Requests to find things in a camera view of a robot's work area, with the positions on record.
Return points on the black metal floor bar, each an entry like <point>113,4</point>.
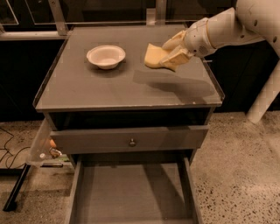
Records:
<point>20,174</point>

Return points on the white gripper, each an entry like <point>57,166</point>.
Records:
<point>196,38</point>

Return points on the round metal drawer knob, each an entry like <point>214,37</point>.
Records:
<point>132,142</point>

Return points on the white paper bowl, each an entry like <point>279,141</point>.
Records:
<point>106,56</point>

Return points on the small orange object in bin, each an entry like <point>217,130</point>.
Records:
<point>53,144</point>

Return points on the yellow sponge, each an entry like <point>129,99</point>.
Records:
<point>153,56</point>

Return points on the grey upper drawer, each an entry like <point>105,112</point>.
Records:
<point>87,141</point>

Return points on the open grey middle drawer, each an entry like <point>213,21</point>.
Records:
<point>157,191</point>

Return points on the clear plastic side bin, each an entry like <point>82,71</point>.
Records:
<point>42,154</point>

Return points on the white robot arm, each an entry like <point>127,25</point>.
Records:
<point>250,21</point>

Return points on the grey drawer cabinet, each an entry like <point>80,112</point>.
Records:
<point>77,95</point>

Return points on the metal railing frame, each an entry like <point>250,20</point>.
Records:
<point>56,19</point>

